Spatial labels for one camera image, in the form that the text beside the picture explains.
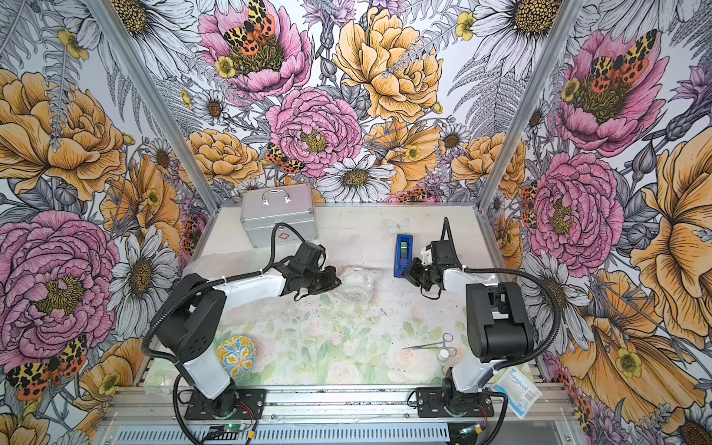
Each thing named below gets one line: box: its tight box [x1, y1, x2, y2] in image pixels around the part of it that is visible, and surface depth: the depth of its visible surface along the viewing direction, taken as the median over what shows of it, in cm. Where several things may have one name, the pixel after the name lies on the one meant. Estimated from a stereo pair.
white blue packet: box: [492, 362, 544, 420], surface depth 77 cm
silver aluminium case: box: [240, 183, 318, 249], surface depth 103 cm
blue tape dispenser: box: [393, 234, 415, 278], surface depth 101 cm
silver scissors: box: [401, 332, 458, 356], surface depth 87 cm
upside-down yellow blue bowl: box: [216, 335, 257, 380], surface depth 83 cm
